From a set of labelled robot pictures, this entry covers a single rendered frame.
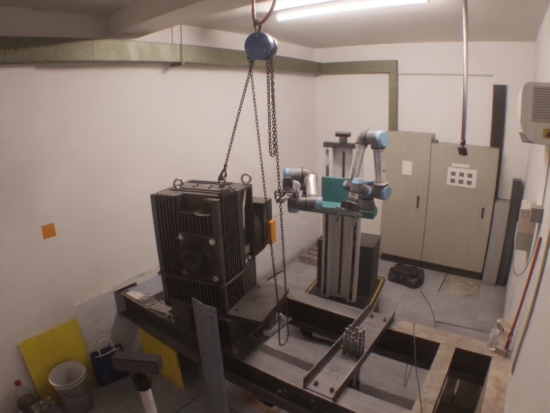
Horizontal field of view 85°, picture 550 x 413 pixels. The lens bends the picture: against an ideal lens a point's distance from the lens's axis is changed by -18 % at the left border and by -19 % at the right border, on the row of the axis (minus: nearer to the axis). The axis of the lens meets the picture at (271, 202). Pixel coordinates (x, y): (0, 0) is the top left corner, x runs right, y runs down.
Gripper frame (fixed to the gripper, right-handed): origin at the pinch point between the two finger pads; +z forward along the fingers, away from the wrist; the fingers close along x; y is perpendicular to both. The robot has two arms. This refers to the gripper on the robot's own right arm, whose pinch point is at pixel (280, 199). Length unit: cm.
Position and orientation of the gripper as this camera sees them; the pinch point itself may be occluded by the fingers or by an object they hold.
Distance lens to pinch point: 202.1
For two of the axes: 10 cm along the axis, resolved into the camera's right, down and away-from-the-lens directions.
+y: 0.7, 9.5, 2.9
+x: -9.5, -0.3, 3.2
